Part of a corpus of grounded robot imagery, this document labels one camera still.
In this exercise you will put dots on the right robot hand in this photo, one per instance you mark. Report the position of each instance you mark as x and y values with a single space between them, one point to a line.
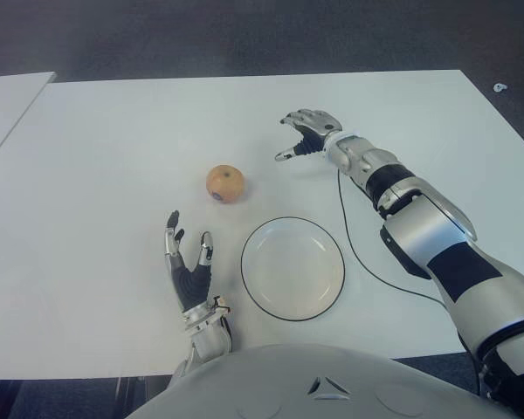
314 131

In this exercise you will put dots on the small white floor object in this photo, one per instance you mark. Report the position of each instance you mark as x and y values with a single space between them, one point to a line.
500 87

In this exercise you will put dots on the apple with blue sticker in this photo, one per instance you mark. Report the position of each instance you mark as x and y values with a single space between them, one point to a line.
225 183

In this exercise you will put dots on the neighbouring white table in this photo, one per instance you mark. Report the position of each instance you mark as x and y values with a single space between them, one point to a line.
6 105

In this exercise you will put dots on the white plate black rim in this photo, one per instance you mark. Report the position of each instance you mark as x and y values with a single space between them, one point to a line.
292 270

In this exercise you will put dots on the grey robot torso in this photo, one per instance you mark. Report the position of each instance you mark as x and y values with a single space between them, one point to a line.
288 384

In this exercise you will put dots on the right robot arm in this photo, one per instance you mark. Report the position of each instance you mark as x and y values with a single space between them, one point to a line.
428 235

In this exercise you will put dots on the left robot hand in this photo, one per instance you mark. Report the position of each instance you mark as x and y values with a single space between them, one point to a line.
192 279

